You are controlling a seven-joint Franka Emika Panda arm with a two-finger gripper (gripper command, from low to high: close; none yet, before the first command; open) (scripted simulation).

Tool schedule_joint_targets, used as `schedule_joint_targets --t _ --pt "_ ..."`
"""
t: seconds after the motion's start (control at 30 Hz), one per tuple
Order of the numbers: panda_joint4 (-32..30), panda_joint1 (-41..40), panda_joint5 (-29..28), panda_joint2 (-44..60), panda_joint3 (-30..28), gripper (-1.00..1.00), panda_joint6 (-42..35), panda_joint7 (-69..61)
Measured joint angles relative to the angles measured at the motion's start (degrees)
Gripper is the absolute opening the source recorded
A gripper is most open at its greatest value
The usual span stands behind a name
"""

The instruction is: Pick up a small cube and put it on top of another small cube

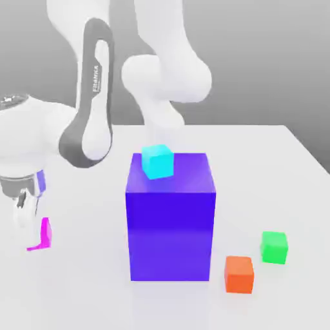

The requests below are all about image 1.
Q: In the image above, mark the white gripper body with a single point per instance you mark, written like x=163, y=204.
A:
x=27, y=219

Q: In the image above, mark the small magenta cube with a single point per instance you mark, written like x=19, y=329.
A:
x=46, y=233

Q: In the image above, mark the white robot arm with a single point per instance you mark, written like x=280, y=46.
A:
x=165, y=77

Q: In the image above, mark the small cyan cube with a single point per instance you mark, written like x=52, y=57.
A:
x=158, y=162

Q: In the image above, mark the small orange cube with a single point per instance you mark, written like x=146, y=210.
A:
x=239, y=275

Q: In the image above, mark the small green cube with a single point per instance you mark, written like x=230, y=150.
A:
x=274, y=248

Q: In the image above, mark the large blue box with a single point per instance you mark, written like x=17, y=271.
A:
x=170, y=232

